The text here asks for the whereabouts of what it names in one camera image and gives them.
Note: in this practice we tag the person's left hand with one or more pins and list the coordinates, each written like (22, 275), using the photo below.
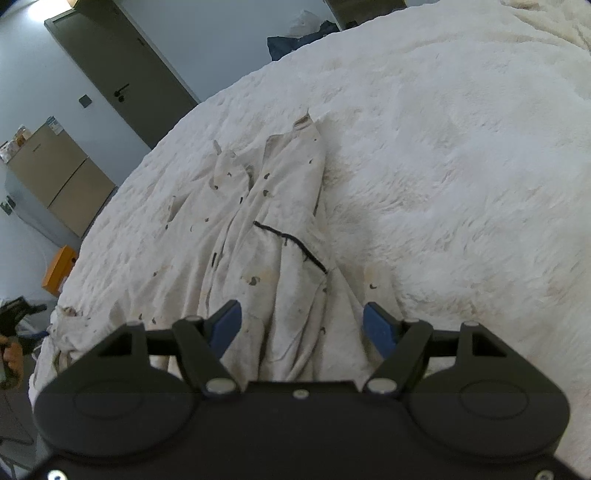
(13, 358)

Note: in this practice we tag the beige cabinet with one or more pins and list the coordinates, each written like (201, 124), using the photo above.
(59, 174)

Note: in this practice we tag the white fluffy bed blanket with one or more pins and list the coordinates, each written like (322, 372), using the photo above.
(457, 162)

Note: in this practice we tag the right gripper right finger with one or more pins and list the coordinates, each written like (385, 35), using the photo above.
(419, 359)

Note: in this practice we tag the cream patterned garment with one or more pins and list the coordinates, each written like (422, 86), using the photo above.
(250, 227)

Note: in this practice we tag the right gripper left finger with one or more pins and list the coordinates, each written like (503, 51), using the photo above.
(196, 344)

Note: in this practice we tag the orange box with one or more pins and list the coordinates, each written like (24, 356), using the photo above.
(59, 269)

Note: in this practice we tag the dark grey door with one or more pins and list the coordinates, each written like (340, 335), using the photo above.
(121, 64)

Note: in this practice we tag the blue clothes pile on floor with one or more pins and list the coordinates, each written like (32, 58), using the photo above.
(305, 29)

